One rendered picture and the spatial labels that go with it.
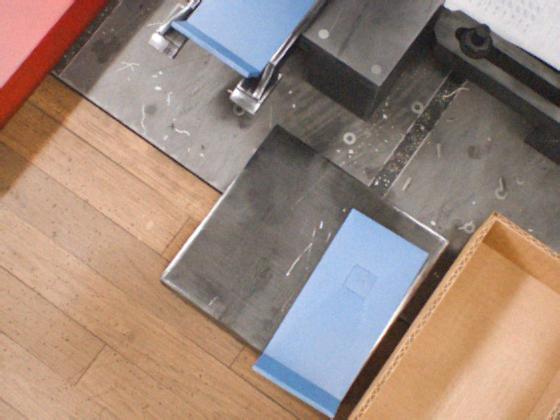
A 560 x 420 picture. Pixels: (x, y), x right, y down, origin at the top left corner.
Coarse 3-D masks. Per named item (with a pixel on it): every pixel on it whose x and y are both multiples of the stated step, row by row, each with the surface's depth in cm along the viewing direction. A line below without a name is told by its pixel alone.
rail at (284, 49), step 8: (320, 0) 84; (312, 8) 83; (320, 8) 84; (304, 16) 83; (312, 16) 83; (304, 24) 83; (296, 32) 83; (288, 40) 83; (280, 48) 82; (288, 48) 83; (280, 56) 82; (288, 56) 84; (280, 64) 83
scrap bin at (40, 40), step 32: (0, 0) 92; (32, 0) 92; (64, 0) 92; (96, 0) 90; (0, 32) 91; (32, 32) 91; (64, 32) 88; (0, 64) 90; (32, 64) 86; (0, 96) 85; (0, 128) 88
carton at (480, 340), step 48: (480, 240) 81; (528, 240) 82; (480, 288) 87; (528, 288) 87; (432, 336) 86; (480, 336) 86; (528, 336) 86; (384, 384) 85; (432, 384) 85; (480, 384) 85; (528, 384) 85
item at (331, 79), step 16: (304, 48) 85; (416, 48) 89; (320, 64) 86; (336, 64) 84; (400, 64) 86; (304, 80) 91; (320, 80) 89; (336, 80) 87; (352, 80) 85; (336, 96) 90; (352, 96) 88; (368, 96) 86; (384, 96) 90; (352, 112) 90; (368, 112) 88
